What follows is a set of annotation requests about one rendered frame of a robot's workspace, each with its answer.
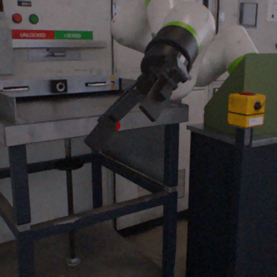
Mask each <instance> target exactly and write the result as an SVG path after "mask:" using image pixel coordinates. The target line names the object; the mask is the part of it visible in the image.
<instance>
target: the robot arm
mask: <svg viewBox="0 0 277 277"><path fill-rule="evenodd" d="M111 33H112V35H113V38H114V40H115V41H116V42H117V43H119V44H120V45H123V46H126V47H128V48H130V49H134V50H136V51H138V52H140V53H143V54H144V55H145V56H144V58H143V59H142V61H141V64H140V70H141V73H142V74H141V75H140V76H139V77H137V80H136V81H135V82H134V83H133V84H132V85H129V86H128V87H127V89H126V90H125V92H124V93H123V94H122V95H121V96H120V97H119V98H118V99H117V100H116V101H115V102H114V103H113V104H112V105H111V106H110V107H109V109H108V110H107V111H106V112H104V113H103V114H102V115H101V116H100V117H99V118H98V119H97V122H98V123H97V125H96V126H95V128H94V129H93V130H92V131H91V132H90V134H89V135H88V137H87V138H86V139H85V140H84V143H85V144H86V145H87V146H88V147H90V148H91V149H92V150H93V151H94V152H95V154H97V153H99V152H100V150H101V149H102V148H103V147H104V145H105V144H106V142H107V141H108V140H109V138H110V136H112V133H113V132H114V131H115V130H116V128H117V126H116V124H117V123H118V122H119V121H120V120H121V119H122V118H123V117H124V116H125V115H126V114H127V113H128V112H130V110H131V109H132V108H133V107H134V106H135V105H136V104H137V103H141V104H140V106H139V107H138V108H139V109H140V110H141V111H142V112H143V113H144V114H145V115H146V116H147V118H148V119H149V120H150V121H151V122H155V121H156V120H157V119H158V117H159V116H160V114H161V112H162V111H163V110H164V108H165V105H166V103H167V102H168V100H180V99H182V98H183V97H185V96H187V95H189V94H190V93H191V92H192V90H193V89H194V87H195V86H196V87H206V86H208V85H209V84H211V83H212V82H214V81H215V80H216V79H217V78H218V77H221V76H222V75H223V74H224V73H225V72H228V74H229V75H230V74H231V72H232V71H233V70H234V68H235V67H236V66H237V64H238V63H239V61H241V60H242V58H243V57H244V56H245V55H246V53H258V51H257V49H256V47H255V46H254V44H253V43H252V41H251V39H250V37H249V35H248V33H247V32H246V30H245V28H244V27H241V26H239V25H232V26H227V27H225V28H223V29H222V30H221V31H220V32H218V33H217V34H216V36H215V37H214V34H215V21H214V18H213V16H212V14H211V12H210V11H209V9H207V8H206V7H205V6H203V5H202V4H200V3H198V2H194V1H186V2H184V0H130V2H129V3H128V4H127V5H126V6H125V7H124V8H123V9H121V10H120V11H119V12H118V13H116V15H115V16H114V17H113V21H112V23H111ZM213 37H214V38H213ZM139 92H140V94H141V95H144V96H143V97H142V98H141V97H139Z"/></svg>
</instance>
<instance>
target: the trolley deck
mask: <svg viewBox="0 0 277 277"><path fill-rule="evenodd" d="M119 97H120V96H119V95H111V94H107V93H102V92H84V93H68V94H58V95H33V96H17V97H14V98H15V105H16V113H17V115H18V116H20V117H22V118H23V119H25V120H26V121H28V122H29V123H28V124H18V125H13V124H12V123H10V122H9V121H7V120H6V119H4V118H3V117H1V116H0V143H1V144H2V145H4V146H5V147H13V146H19V145H26V144H31V143H40V142H48V141H53V140H60V139H69V138H74V137H82V136H87V135H89V134H90V132H91V131H92V130H93V129H94V128H95V126H96V125H97V123H98V122H97V119H98V118H99V117H100V116H101V115H102V114H103V113H104V112H106V111H107V110H108V109H109V107H110V106H111V105H112V104H113V103H114V102H115V101H116V100H117V99H118V98H119ZM140 104H141V103H137V104H136V105H135V106H134V107H133V108H132V109H131V110H130V112H128V113H127V114H126V115H125V116H124V117H123V118H122V119H121V120H120V123H121V128H120V129H119V130H115V132H117V131H122V130H134V129H143V128H147V127H155V126H163V125H168V124H177V123H182V122H188V120H189V105H188V104H184V103H183V104H182V106H181V107H175V108H173V107H170V106H165V108H164V110H163V111H162V112H161V114H160V116H159V117H158V119H157V120H156V121H155V122H151V121H150V120H149V119H148V118H147V116H146V115H145V114H144V113H143V112H142V111H141V110H140V109H139V106H140Z"/></svg>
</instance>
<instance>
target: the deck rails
mask: <svg viewBox="0 0 277 277"><path fill-rule="evenodd" d="M135 81H136V80H134V79H126V78H121V77H119V89H118V90H110V91H108V92H105V91H100V92H102V93H107V94H111V95H119V96H121V95H122V94H123V93H124V92H125V90H126V89H127V87H128V86H129V85H132V84H133V83H134V82H135ZM11 102H13V105H14V107H12V104H11ZM165 106H170V107H173V108H175V107H181V106H182V99H180V100H168V102H167V103H166V105H165ZM0 116H1V117H3V118H4V119H6V120H7V121H9V122H10V123H12V124H13V125H18V124H28V123H29V122H28V121H26V120H25V119H23V118H22V117H20V116H18V115H17V113H16V105H15V98H14V97H12V96H9V95H5V94H3V93H0Z"/></svg>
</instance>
